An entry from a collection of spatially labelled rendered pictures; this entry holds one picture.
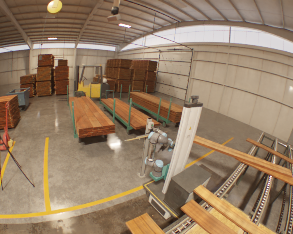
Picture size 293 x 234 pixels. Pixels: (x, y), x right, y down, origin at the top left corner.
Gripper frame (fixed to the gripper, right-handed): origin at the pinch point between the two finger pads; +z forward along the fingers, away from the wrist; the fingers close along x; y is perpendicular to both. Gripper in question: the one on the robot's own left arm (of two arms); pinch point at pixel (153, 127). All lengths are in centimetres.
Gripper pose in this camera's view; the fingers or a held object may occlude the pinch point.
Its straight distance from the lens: 226.1
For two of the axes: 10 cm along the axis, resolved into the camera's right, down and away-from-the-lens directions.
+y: -1.3, -8.6, -4.8
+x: -8.2, 3.7, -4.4
